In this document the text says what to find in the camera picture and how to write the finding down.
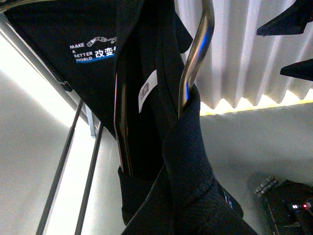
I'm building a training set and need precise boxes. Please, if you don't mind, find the black t-shirt with print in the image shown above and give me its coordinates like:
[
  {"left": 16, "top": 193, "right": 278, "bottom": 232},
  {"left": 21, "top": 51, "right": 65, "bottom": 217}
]
[{"left": 0, "top": 0, "right": 255, "bottom": 235}]

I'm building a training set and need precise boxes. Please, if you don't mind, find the chrome and black clothes hanger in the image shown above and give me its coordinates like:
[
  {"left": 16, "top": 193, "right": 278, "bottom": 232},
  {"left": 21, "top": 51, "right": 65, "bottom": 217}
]
[{"left": 114, "top": 0, "right": 215, "bottom": 179}]

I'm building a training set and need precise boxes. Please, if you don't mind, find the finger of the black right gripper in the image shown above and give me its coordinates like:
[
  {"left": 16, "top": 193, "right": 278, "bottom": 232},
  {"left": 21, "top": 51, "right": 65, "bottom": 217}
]
[
  {"left": 280, "top": 59, "right": 313, "bottom": 81},
  {"left": 256, "top": 0, "right": 313, "bottom": 36}
]

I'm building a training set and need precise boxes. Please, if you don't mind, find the black device with lights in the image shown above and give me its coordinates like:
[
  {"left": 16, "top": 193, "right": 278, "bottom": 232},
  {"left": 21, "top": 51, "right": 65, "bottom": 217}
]
[{"left": 254, "top": 177, "right": 313, "bottom": 235}]

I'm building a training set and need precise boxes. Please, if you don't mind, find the grey metal clothes rack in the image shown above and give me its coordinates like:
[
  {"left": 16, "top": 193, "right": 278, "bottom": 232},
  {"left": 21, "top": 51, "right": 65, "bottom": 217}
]
[{"left": 0, "top": 15, "right": 94, "bottom": 235}]

